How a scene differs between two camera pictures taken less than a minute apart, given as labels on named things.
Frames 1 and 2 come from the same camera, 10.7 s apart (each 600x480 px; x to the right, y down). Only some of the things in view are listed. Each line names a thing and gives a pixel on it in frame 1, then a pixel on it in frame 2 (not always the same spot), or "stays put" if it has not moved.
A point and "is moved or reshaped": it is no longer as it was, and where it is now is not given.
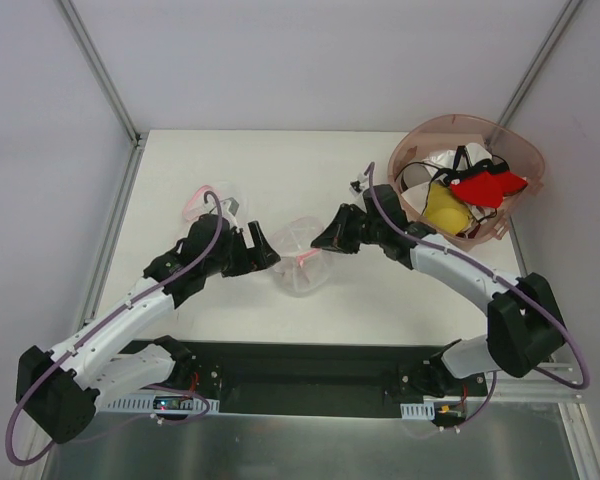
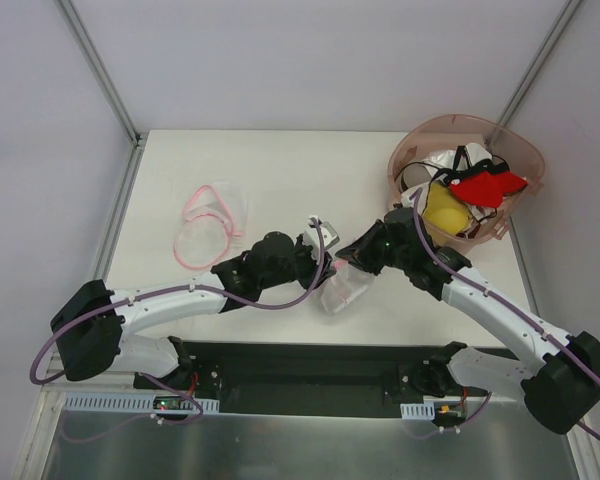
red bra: [489, 188] stays put
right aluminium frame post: [567, 14] stays put
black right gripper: [353, 228] to [368, 245]
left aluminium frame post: [98, 67] stays put
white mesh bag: [303, 269] is moved or reshaped
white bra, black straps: [445, 166] stays put
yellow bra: [446, 210] stays put
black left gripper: [243, 249] to [309, 260]
